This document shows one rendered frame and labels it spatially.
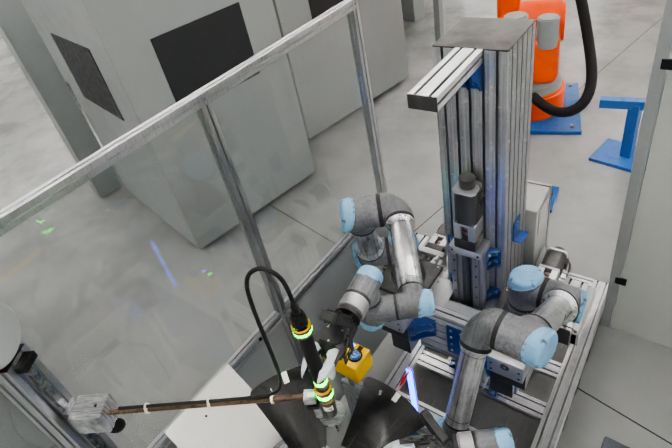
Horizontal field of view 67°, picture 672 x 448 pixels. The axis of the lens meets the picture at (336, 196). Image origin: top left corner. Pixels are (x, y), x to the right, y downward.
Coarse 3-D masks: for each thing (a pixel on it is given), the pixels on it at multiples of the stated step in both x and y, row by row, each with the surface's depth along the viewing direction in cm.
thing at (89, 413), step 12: (84, 396) 134; (96, 396) 134; (108, 396) 133; (72, 408) 132; (84, 408) 131; (96, 408) 131; (108, 408) 132; (72, 420) 129; (84, 420) 129; (96, 420) 129; (108, 420) 132; (84, 432) 133; (96, 432) 133
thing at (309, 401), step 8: (304, 392) 126; (304, 400) 125; (312, 400) 125; (336, 400) 133; (312, 408) 126; (320, 408) 127; (344, 408) 130; (320, 416) 129; (336, 416) 129; (344, 416) 129; (328, 424) 128; (336, 424) 128
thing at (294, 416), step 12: (288, 372) 146; (300, 372) 146; (264, 384) 146; (276, 384) 146; (288, 384) 145; (300, 384) 145; (312, 384) 145; (264, 408) 145; (276, 408) 145; (288, 408) 144; (300, 408) 144; (276, 420) 145; (288, 420) 144; (300, 420) 143; (312, 420) 143; (288, 432) 144; (300, 432) 143; (312, 432) 142; (324, 432) 142; (288, 444) 144; (300, 444) 143; (312, 444) 142; (324, 444) 141
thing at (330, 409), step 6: (294, 306) 105; (294, 312) 106; (300, 312) 107; (294, 318) 106; (300, 318) 106; (306, 318) 108; (294, 324) 107; (300, 324) 107; (306, 324) 108; (324, 408) 127; (330, 408) 126; (336, 408) 129; (330, 414) 128; (336, 414) 129
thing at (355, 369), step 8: (360, 352) 189; (368, 352) 189; (352, 360) 187; (360, 360) 186; (368, 360) 190; (336, 368) 193; (344, 368) 188; (352, 368) 184; (360, 368) 187; (368, 368) 192; (352, 376) 188; (360, 376) 188
